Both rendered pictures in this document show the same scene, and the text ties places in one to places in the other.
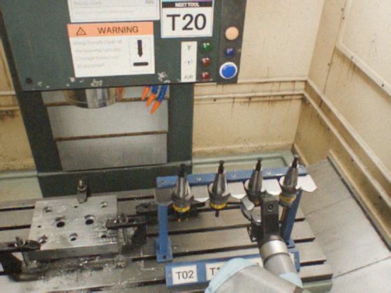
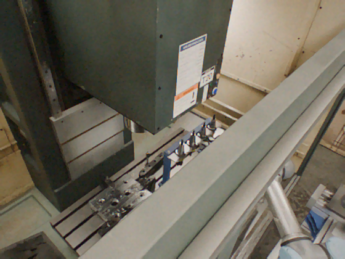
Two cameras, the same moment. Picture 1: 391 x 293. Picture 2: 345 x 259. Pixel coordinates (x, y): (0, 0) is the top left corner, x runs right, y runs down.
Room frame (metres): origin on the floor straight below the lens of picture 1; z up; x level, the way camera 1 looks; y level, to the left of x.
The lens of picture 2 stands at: (0.04, 0.83, 2.34)
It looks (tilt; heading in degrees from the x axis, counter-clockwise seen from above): 40 degrees down; 318
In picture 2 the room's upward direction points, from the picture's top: 4 degrees clockwise
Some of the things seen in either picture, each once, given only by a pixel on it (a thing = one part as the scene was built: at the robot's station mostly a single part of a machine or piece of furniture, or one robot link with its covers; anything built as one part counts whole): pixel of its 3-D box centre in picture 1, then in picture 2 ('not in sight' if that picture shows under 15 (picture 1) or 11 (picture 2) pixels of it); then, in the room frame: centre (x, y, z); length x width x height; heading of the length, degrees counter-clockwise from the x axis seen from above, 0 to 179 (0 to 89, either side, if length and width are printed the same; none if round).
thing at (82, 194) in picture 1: (83, 193); (107, 183); (1.09, 0.41, 0.97); 0.13 x 0.03 x 0.15; 10
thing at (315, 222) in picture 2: not in sight; (312, 223); (0.14, -0.38, 0.98); 0.09 x 0.09 x 0.09; 7
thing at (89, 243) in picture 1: (75, 225); (121, 200); (0.94, 0.40, 0.96); 0.29 x 0.23 x 0.05; 100
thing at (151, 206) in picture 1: (170, 208); (152, 166); (1.07, 0.08, 0.93); 0.26 x 0.05 x 0.06; 105
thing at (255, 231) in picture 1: (264, 231); not in sight; (0.77, -0.21, 1.16); 0.12 x 0.08 x 0.09; 10
